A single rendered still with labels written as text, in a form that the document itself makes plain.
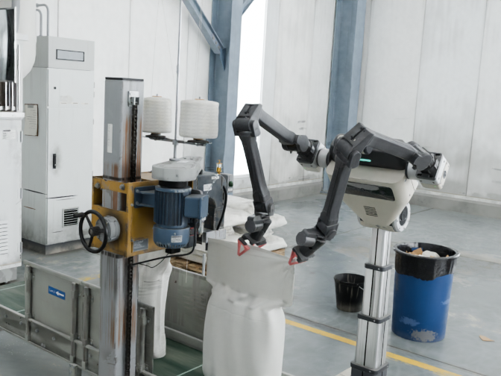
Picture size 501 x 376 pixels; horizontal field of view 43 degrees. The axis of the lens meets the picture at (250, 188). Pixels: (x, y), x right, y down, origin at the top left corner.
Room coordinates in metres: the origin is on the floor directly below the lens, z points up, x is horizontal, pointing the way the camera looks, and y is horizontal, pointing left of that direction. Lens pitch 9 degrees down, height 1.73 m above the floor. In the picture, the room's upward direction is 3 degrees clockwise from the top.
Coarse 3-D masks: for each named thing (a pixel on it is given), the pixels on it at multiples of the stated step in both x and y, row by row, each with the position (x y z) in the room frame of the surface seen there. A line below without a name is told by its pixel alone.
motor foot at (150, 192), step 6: (150, 186) 2.63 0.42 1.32; (138, 192) 2.57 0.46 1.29; (144, 192) 2.56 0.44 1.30; (150, 192) 2.56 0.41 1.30; (138, 198) 2.58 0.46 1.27; (144, 198) 2.59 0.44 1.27; (150, 198) 2.57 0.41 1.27; (138, 204) 2.57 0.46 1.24; (144, 204) 2.57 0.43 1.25; (150, 204) 2.56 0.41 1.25
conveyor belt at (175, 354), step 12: (0, 288) 3.96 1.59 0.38; (12, 288) 3.97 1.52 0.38; (24, 288) 3.99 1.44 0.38; (0, 300) 3.73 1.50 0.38; (12, 300) 3.75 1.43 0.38; (24, 300) 3.76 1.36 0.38; (24, 312) 3.55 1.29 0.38; (168, 348) 3.15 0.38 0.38; (180, 348) 3.16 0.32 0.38; (192, 348) 3.16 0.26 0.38; (156, 360) 2.99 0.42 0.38; (168, 360) 3.00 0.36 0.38; (180, 360) 3.01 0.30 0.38; (192, 360) 3.02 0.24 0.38; (156, 372) 2.86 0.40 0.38; (168, 372) 2.87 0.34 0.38; (180, 372) 2.87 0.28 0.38; (192, 372) 2.88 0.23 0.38
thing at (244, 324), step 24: (216, 240) 2.85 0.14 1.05; (216, 264) 2.84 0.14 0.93; (240, 264) 2.71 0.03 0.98; (264, 264) 2.64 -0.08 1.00; (288, 264) 2.59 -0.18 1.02; (216, 288) 2.80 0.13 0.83; (240, 288) 2.70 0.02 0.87; (264, 288) 2.64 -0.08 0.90; (288, 288) 2.59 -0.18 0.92; (216, 312) 2.74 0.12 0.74; (240, 312) 2.65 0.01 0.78; (264, 312) 2.59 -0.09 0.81; (216, 336) 2.72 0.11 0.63; (240, 336) 2.63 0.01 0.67; (264, 336) 2.58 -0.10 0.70; (216, 360) 2.71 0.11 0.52; (240, 360) 2.62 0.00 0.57; (264, 360) 2.57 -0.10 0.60
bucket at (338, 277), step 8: (336, 280) 5.01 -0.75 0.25; (344, 280) 5.20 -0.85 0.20; (352, 280) 5.20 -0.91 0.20; (360, 280) 5.17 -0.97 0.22; (336, 288) 5.03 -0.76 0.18; (344, 288) 4.96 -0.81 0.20; (352, 288) 4.94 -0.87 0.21; (360, 288) 4.95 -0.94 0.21; (336, 296) 5.05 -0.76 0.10; (344, 296) 4.97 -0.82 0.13; (352, 296) 4.95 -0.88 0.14; (360, 296) 4.97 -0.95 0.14; (336, 304) 5.06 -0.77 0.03; (344, 304) 4.98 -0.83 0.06; (352, 304) 4.96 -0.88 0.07; (360, 304) 4.99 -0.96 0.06; (352, 312) 4.97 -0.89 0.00
